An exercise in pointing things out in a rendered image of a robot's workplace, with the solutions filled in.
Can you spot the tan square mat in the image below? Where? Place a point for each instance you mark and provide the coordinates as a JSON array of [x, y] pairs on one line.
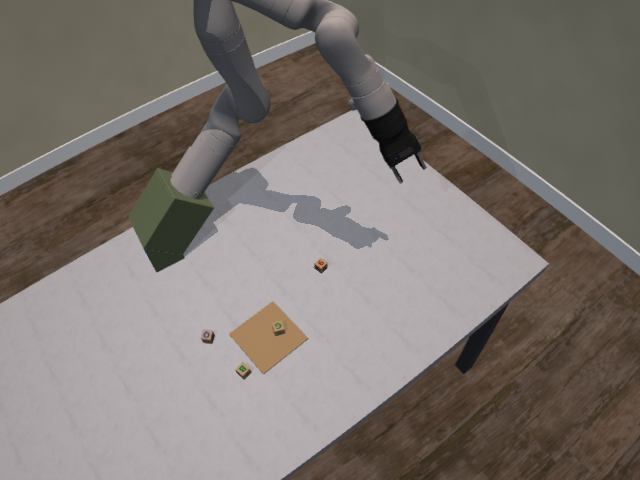
[[258, 341]]

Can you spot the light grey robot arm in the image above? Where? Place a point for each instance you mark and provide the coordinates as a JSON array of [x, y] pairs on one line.
[[222, 38]]

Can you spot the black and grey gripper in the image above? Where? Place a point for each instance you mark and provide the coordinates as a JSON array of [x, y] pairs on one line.
[[384, 119]]

